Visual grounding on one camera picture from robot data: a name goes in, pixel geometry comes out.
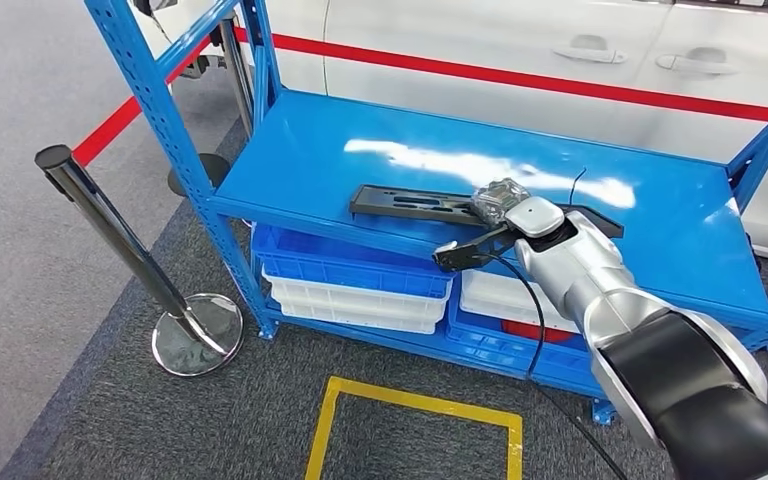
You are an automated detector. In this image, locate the white car door handle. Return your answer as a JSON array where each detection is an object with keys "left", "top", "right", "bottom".
[
  {"left": 655, "top": 46, "right": 740, "bottom": 76},
  {"left": 552, "top": 34, "right": 628, "bottom": 66}
]

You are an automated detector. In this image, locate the chrome stanchion post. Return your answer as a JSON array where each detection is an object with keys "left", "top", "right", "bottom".
[
  {"left": 167, "top": 16, "right": 256, "bottom": 199},
  {"left": 34, "top": 144, "right": 246, "bottom": 379}
]

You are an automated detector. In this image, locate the long black plastic part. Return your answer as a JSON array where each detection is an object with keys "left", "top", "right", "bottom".
[{"left": 348, "top": 184, "right": 625, "bottom": 240}]

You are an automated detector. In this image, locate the red item in crate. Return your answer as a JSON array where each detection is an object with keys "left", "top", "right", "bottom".
[{"left": 501, "top": 319, "right": 576, "bottom": 344}]

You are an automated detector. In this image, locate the white plastic crate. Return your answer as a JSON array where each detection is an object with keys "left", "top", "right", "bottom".
[
  {"left": 261, "top": 264, "right": 453, "bottom": 324},
  {"left": 458, "top": 270, "right": 581, "bottom": 335},
  {"left": 271, "top": 298, "right": 438, "bottom": 336}
]

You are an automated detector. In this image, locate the black camera cable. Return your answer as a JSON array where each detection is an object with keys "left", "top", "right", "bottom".
[{"left": 476, "top": 250, "right": 630, "bottom": 480}]

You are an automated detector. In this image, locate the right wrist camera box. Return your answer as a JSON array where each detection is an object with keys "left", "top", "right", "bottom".
[{"left": 432, "top": 225, "right": 521, "bottom": 274}]

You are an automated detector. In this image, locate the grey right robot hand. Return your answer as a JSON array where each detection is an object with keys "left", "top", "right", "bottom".
[{"left": 471, "top": 177, "right": 532, "bottom": 228}]

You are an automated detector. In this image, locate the blue metal shelf rack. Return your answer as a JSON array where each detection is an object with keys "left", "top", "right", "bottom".
[{"left": 84, "top": 0, "right": 768, "bottom": 425}]

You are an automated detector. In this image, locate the red barrier belt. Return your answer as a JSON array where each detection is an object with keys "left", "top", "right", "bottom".
[{"left": 71, "top": 25, "right": 768, "bottom": 167}]

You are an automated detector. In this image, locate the white car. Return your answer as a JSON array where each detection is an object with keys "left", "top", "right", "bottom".
[{"left": 138, "top": 0, "right": 768, "bottom": 266}]

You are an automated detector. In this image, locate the blue plastic crate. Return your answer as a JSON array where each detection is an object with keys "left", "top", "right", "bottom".
[
  {"left": 251, "top": 223, "right": 455, "bottom": 299},
  {"left": 445, "top": 291, "right": 607, "bottom": 399}
]

